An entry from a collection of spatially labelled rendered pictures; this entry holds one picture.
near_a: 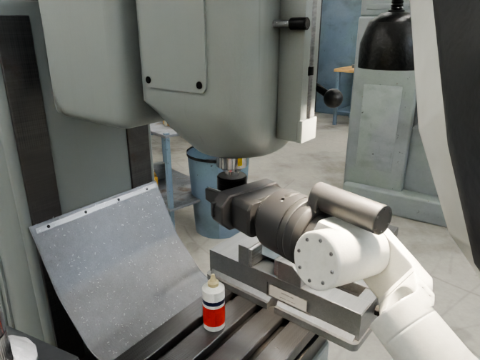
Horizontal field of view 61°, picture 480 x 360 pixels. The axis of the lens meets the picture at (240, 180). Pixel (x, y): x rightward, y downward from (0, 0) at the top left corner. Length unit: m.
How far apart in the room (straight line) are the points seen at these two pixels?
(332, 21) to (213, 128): 7.15
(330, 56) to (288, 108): 7.12
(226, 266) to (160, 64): 0.47
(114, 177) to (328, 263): 0.62
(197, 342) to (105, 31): 0.52
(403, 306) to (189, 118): 0.33
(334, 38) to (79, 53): 7.06
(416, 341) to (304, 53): 0.34
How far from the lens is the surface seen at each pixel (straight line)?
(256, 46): 0.51
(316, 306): 0.78
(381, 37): 0.49
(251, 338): 0.78
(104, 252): 0.94
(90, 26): 0.63
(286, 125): 0.54
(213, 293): 0.74
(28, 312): 0.99
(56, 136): 0.87
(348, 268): 0.46
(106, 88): 0.62
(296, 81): 0.53
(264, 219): 0.54
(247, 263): 0.83
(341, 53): 7.56
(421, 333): 0.46
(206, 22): 0.51
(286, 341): 0.78
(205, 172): 2.87
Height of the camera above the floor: 1.48
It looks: 20 degrees down
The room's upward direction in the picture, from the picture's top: straight up
